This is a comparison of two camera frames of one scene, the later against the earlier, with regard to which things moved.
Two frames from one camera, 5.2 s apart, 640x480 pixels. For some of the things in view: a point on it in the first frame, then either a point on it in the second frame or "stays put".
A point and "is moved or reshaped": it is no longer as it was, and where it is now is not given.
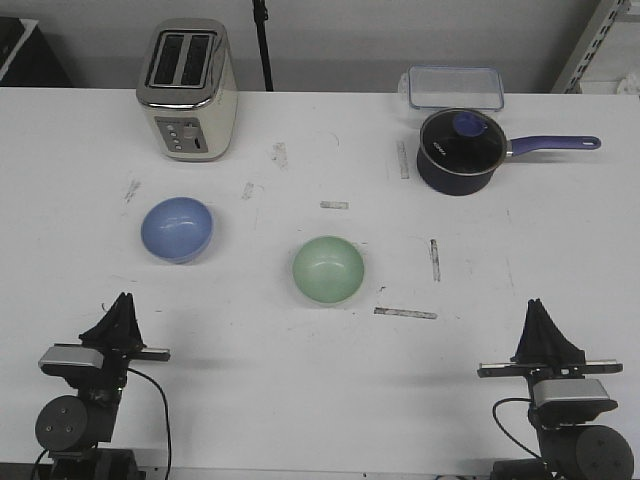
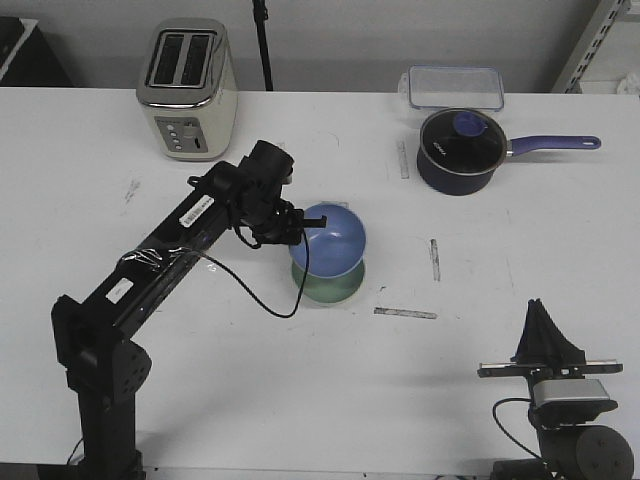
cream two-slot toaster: [188, 84] stays put
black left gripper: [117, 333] -> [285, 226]
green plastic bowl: [328, 270] stays put
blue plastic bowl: [178, 229] is moved or reshaped
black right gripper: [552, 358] stays put
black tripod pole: [261, 17] stays put
